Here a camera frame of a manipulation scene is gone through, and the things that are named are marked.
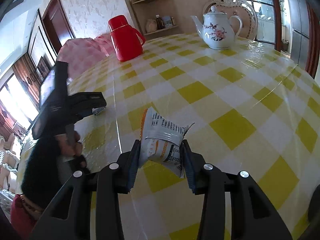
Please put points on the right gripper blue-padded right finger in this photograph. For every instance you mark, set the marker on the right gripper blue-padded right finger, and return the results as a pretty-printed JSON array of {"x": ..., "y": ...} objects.
[{"x": 253, "y": 216}]

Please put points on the person's left hand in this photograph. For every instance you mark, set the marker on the person's left hand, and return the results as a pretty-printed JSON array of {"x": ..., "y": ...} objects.
[{"x": 67, "y": 150}]

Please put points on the yellow white checked tablecloth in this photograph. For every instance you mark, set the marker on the yellow white checked tablecloth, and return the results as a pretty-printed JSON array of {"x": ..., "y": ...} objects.
[{"x": 249, "y": 108}]

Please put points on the pink checked chair cover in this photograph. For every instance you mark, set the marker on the pink checked chair cover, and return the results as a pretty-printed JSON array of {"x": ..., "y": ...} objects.
[{"x": 83, "y": 53}]

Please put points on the red brown window curtain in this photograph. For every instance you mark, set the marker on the red brown window curtain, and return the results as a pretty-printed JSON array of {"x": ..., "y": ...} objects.
[{"x": 25, "y": 72}]

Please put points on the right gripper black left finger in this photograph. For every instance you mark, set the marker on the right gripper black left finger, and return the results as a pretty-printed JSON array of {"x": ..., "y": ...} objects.
[{"x": 87, "y": 206}]

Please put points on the red thermos jug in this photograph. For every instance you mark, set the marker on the red thermos jug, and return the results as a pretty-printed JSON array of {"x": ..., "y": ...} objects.
[{"x": 127, "y": 41}]

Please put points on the white floral teapot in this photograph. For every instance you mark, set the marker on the white floral teapot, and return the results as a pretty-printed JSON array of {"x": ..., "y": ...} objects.
[{"x": 216, "y": 30}]

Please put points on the orange white snack packet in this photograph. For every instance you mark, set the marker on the orange white snack packet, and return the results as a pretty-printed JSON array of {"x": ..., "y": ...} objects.
[{"x": 161, "y": 140}]

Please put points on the small blue white candy packet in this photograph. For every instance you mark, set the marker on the small blue white candy packet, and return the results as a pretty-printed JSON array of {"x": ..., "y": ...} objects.
[{"x": 97, "y": 111}]

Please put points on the corner wall shelf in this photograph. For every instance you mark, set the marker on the corner wall shelf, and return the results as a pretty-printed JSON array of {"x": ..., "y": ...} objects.
[{"x": 155, "y": 18}]

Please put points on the white ornate dining chair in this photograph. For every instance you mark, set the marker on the white ornate dining chair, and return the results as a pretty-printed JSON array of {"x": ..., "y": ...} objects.
[{"x": 240, "y": 8}]

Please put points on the dark wooden door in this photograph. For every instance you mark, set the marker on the dark wooden door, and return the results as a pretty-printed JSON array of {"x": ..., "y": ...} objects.
[{"x": 56, "y": 25}]

